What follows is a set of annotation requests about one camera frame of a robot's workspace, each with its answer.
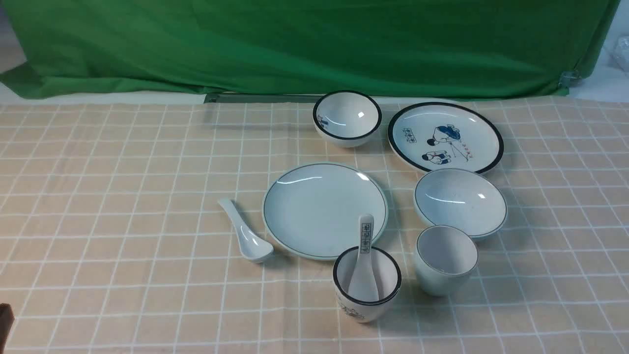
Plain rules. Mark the plain white ceramic spoon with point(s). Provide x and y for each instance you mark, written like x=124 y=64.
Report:
x=252 y=247

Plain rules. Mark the green-rimmed pale shallow bowl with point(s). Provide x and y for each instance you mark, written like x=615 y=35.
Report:
x=461 y=199

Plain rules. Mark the pale green-rimmed cup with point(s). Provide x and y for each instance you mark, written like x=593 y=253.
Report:
x=445 y=258

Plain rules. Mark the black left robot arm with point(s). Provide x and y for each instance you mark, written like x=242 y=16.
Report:
x=6 y=321

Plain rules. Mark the green-rimmed pale flat plate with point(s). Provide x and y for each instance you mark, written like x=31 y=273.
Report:
x=313 y=210

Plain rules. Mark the black-rimmed white small bowl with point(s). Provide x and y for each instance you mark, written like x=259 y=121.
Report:
x=347 y=118

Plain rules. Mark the black-rimmed illustrated cup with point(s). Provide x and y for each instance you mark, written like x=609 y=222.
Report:
x=387 y=278

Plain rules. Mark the white spoon with characters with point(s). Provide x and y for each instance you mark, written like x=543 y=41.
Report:
x=363 y=285

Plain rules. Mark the black-rimmed illustrated plate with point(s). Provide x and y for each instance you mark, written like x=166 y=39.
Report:
x=431 y=136

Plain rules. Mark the metal clamp on backdrop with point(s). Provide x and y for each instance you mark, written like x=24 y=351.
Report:
x=569 y=79

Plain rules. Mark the green backdrop cloth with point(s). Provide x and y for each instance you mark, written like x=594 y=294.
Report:
x=460 y=49

